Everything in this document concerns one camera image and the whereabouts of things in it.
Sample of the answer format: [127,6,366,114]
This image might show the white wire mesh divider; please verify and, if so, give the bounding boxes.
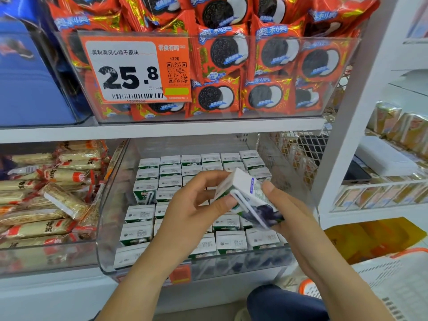
[271,130,332,188]

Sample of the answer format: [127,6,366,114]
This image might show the white flat box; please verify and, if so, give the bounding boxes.
[354,135,419,178]

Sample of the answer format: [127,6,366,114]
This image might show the rows of white juice cartons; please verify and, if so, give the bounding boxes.
[112,150,290,270]

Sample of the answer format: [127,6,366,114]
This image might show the person's blue jeans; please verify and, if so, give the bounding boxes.
[246,284,332,321]

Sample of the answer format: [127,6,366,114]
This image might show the stack of red cookie packets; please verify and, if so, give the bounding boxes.
[50,0,381,122]

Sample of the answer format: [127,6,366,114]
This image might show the clear plastic display bin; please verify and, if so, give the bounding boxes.
[0,140,124,277]
[97,133,318,284]

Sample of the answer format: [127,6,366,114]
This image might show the blue cardboard display box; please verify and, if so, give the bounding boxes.
[0,13,91,126]

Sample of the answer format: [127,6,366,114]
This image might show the large white orange price tag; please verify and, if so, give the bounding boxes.
[80,31,193,104]

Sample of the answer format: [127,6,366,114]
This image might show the small orange price tag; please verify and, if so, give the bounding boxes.
[169,264,193,285]

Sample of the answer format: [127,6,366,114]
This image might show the person's right forearm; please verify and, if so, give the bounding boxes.
[301,251,397,321]

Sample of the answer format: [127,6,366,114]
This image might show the pile of yellow wafer bars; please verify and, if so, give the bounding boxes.
[0,140,111,250]

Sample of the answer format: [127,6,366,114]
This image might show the person's right hand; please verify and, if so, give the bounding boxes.
[257,180,334,272]

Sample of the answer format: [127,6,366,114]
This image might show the person's left hand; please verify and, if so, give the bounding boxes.
[157,170,240,265]

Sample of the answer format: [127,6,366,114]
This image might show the yellow orange snack packet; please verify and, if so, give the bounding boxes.
[324,217,428,265]

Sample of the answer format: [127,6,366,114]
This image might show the blueberry juice carton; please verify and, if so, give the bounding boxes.
[214,168,285,230]

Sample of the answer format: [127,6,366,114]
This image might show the person's right white shoe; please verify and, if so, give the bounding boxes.
[234,307,254,321]

